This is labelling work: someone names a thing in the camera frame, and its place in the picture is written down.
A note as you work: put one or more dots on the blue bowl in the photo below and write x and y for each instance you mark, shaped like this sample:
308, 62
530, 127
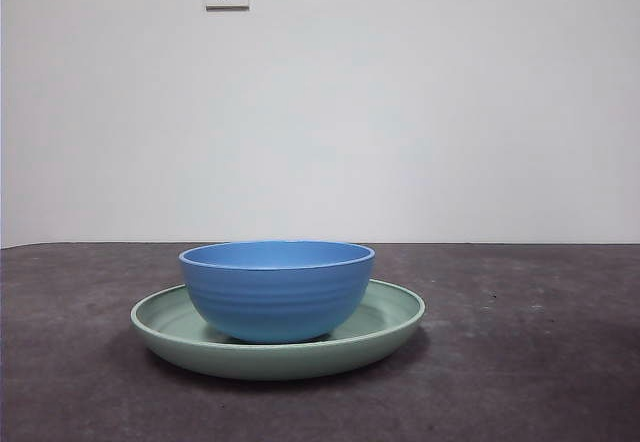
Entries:
275, 297

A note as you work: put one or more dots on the green plate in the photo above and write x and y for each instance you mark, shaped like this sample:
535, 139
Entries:
280, 359

